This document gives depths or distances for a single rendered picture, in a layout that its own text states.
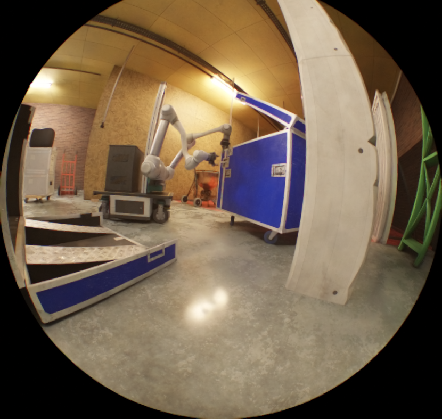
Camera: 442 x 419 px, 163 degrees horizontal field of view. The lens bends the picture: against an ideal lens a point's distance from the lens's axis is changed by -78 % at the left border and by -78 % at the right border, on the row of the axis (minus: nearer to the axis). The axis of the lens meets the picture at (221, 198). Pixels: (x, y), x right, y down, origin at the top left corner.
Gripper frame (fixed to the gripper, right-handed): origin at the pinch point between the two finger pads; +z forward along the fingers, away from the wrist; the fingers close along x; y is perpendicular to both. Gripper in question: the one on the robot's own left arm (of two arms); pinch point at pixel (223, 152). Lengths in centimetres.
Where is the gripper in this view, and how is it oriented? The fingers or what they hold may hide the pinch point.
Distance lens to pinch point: 208.2
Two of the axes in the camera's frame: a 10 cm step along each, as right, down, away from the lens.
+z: -1.7, 9.6, 2.2
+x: 8.9, 0.5, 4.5
